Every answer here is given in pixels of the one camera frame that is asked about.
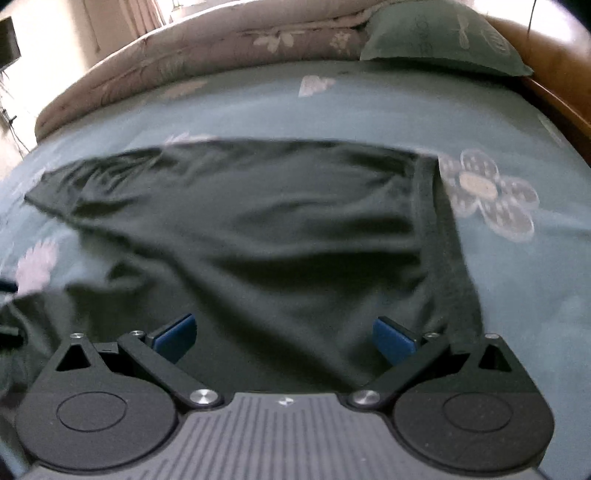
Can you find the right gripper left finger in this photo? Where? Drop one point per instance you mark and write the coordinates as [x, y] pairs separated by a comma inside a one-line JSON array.
[[104, 406]]

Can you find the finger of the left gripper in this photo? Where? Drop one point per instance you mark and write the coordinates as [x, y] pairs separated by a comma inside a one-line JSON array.
[[9, 333], [8, 286]]

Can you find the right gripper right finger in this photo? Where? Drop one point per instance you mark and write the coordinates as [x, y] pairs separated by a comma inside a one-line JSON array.
[[473, 409]]

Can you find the dark green trousers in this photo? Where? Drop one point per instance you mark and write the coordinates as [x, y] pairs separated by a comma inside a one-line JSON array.
[[285, 252]]

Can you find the green floral bed sheet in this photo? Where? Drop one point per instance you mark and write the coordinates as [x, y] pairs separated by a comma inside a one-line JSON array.
[[520, 196]]

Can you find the pink window curtain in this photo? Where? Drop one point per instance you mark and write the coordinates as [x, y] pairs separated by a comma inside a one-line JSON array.
[[144, 16]]

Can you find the wooden headboard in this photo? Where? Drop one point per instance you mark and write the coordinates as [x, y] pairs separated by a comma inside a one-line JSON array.
[[558, 50]]

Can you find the green patterned pillow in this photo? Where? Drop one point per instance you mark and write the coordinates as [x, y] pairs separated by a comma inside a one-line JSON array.
[[446, 33]]

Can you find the folded pink floral quilt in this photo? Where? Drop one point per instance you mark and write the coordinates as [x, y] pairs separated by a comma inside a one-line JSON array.
[[232, 35]]

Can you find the wall mounted television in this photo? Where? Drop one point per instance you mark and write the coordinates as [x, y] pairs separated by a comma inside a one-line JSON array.
[[9, 48]]

